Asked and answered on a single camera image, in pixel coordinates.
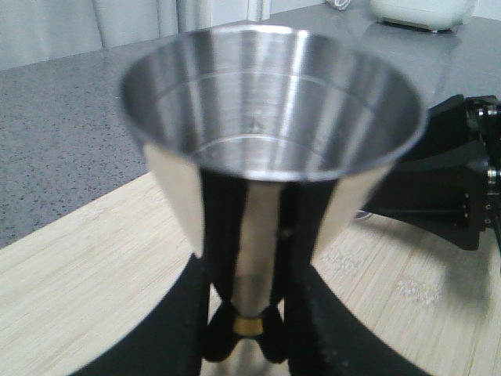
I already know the white appliance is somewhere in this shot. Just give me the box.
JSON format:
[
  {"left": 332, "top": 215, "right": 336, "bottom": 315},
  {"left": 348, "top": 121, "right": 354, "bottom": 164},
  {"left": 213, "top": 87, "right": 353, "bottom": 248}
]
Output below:
[{"left": 369, "top": 0, "right": 479, "bottom": 32}]

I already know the steel double jigger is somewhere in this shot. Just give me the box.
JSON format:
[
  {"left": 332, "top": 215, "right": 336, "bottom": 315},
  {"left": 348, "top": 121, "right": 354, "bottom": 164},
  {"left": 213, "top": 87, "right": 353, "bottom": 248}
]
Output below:
[{"left": 121, "top": 24, "right": 426, "bottom": 364}]

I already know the light grey curtain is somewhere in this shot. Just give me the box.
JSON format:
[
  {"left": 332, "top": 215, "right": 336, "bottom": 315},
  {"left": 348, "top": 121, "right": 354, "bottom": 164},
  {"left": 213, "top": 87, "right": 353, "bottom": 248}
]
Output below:
[{"left": 0, "top": 0, "right": 328, "bottom": 71}]

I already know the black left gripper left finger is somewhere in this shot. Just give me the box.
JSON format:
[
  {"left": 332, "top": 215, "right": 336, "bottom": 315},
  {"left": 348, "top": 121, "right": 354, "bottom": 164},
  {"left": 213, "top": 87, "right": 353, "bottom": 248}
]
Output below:
[{"left": 84, "top": 256, "right": 210, "bottom": 375}]

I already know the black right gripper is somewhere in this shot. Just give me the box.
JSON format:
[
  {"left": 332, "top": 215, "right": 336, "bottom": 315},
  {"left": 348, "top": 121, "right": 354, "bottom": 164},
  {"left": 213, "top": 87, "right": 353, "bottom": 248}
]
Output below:
[{"left": 367, "top": 95, "right": 500, "bottom": 251}]

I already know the wooden cutting board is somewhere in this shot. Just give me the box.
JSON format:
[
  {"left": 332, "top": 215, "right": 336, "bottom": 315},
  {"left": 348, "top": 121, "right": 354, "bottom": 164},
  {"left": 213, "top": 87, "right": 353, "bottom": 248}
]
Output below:
[{"left": 1, "top": 175, "right": 500, "bottom": 375}]

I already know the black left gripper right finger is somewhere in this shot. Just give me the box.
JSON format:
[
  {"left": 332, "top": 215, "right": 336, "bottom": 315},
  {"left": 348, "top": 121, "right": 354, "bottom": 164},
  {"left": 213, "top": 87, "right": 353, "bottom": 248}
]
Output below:
[{"left": 285, "top": 261, "right": 427, "bottom": 375}]

